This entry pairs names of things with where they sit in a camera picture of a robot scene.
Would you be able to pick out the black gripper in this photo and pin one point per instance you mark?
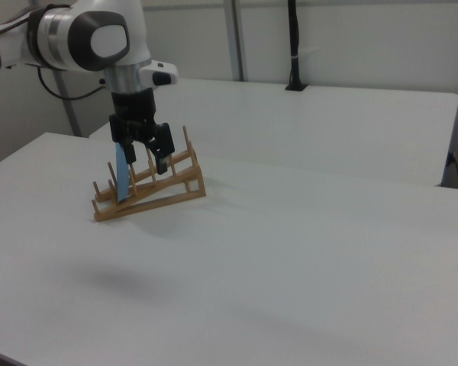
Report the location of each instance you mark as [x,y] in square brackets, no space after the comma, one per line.
[133,108]

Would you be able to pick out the blue plate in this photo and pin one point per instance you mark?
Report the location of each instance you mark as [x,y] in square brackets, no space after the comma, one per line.
[121,179]

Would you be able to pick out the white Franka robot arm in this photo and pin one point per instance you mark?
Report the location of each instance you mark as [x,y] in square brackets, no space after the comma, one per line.
[57,34]

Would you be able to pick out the wooden plate rack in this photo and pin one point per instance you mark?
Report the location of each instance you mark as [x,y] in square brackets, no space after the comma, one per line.
[183,187]

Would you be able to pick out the white rectangular table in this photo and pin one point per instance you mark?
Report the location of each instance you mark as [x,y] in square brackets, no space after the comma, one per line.
[328,126]

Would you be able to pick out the black pole with base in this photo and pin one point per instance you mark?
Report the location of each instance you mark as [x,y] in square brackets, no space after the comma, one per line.
[294,38]

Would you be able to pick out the grey vertical frame post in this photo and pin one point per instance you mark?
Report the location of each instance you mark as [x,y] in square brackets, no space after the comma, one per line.
[236,38]

